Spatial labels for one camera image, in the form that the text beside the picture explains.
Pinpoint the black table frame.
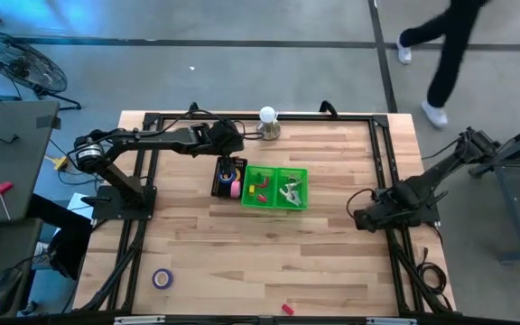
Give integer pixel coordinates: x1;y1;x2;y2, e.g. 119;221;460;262
72;99;458;325

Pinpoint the person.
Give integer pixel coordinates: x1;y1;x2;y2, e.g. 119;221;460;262
18;192;95;317
395;0;491;130

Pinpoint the silver frame bracket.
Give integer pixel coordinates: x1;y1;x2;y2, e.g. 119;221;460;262
366;317;417;325
114;315;166;325

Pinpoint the grey metal cart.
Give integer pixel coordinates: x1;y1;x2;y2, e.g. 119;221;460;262
469;116;520;264

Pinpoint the white paper sheet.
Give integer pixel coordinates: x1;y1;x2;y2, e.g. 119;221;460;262
54;192;97;236

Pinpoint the coiled black cable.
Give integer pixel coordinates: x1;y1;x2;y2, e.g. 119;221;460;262
415;246;449;299

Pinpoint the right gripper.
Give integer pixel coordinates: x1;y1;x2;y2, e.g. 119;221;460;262
353;195;399;234

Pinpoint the grey tape patch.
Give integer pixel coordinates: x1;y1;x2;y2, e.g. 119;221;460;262
35;115;62;131

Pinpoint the black computer mouse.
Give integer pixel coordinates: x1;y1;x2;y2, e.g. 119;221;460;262
0;266;24;317

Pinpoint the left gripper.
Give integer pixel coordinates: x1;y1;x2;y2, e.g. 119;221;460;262
208;120;246;175

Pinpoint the black plastic basket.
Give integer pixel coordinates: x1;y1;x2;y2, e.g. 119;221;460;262
210;155;249;199

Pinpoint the yellow power plug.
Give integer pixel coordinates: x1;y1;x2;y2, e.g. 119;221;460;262
44;154;70;172

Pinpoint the green plastic basket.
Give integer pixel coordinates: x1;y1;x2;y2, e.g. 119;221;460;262
275;166;310;211
240;164;279;210

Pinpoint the white light bulb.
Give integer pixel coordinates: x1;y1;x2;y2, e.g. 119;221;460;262
258;106;278;125

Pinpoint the purple tape roll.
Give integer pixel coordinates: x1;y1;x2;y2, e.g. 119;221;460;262
152;268;174;291

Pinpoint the dark grey desk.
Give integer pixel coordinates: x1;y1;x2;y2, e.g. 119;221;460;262
0;218;44;322

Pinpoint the black floor fan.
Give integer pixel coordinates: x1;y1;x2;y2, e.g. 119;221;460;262
0;28;83;112

